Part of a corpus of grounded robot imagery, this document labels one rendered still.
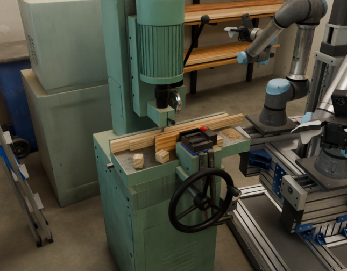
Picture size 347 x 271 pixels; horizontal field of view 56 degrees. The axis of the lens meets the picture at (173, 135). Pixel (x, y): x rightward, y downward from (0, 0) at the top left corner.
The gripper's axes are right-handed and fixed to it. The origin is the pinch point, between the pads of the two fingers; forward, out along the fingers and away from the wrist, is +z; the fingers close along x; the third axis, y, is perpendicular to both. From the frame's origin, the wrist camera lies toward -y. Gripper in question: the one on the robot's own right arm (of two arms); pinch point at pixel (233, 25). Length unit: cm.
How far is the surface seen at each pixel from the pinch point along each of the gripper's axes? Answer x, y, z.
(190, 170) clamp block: -90, 22, -84
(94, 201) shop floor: -115, 109, 26
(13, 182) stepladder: -156, 51, 2
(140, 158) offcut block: -105, 15, -72
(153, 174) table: -102, 24, -75
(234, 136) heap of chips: -59, 25, -73
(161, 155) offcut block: -96, 17, -74
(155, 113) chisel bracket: -90, 7, -60
